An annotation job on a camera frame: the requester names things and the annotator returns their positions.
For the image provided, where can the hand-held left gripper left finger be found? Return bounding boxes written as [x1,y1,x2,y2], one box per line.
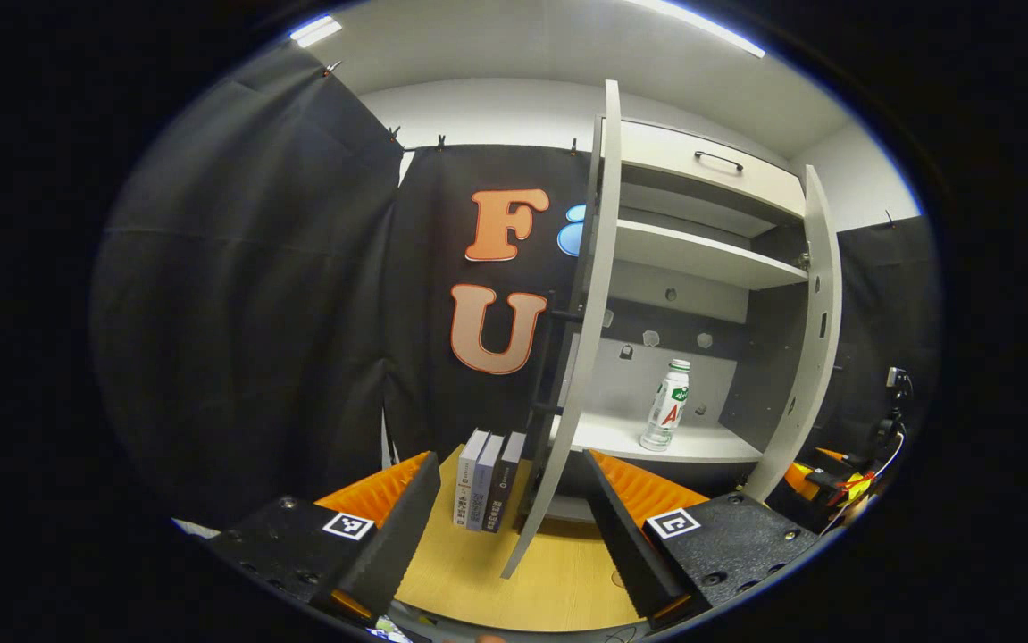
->
[201,451,441,626]

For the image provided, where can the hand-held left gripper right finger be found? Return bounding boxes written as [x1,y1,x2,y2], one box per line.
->
[582,449,823,630]

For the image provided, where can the white bottle with green label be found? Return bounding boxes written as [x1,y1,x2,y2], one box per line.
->
[639,358,692,452]

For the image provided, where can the blue grey book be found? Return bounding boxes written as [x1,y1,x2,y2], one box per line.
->
[466,434,506,532]

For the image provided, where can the white cabinet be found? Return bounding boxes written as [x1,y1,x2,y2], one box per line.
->
[549,116,814,523]

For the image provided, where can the white cabinet drawer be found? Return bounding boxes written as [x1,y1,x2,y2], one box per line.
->
[603,119,807,220]

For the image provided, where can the ceiling light strip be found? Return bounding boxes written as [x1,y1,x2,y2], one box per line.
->
[630,0,766,59]
[288,15,343,48]

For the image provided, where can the black clamp mount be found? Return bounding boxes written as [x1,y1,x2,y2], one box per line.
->
[875,364,916,447]

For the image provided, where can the black left door handle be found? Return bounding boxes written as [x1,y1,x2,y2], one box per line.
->
[527,290,586,421]

